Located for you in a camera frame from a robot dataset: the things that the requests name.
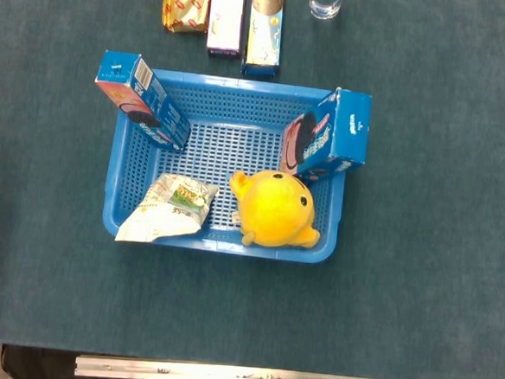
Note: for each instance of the yellow plush toy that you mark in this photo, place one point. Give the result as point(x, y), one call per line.
point(273, 208)

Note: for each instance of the white snack bag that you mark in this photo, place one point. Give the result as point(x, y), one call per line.
point(168, 209)

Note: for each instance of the light blue cookie box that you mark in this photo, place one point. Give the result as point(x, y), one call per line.
point(265, 34)

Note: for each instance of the purple white cookie box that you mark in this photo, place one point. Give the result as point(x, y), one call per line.
point(225, 18)

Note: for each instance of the yellow red snack packet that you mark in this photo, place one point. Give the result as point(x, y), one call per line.
point(185, 2)

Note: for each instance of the blue plastic perforated basket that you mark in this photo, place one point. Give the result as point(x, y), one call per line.
point(229, 153)

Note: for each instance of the teal felt table cloth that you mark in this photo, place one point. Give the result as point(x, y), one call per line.
point(402, 274)

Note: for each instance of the clear glass cup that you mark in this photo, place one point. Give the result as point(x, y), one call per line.
point(326, 4)

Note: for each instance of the aluminium frame rail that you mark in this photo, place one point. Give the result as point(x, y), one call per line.
point(265, 378)

